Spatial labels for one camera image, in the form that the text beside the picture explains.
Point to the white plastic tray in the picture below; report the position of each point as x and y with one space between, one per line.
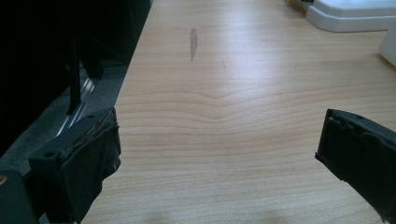
348 17

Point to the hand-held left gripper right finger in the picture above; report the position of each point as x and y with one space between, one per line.
361 149

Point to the white container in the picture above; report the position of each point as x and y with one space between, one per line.
389 45

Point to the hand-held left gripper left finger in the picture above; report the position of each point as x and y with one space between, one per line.
77 161

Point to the black metal stand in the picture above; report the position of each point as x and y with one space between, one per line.
74 77

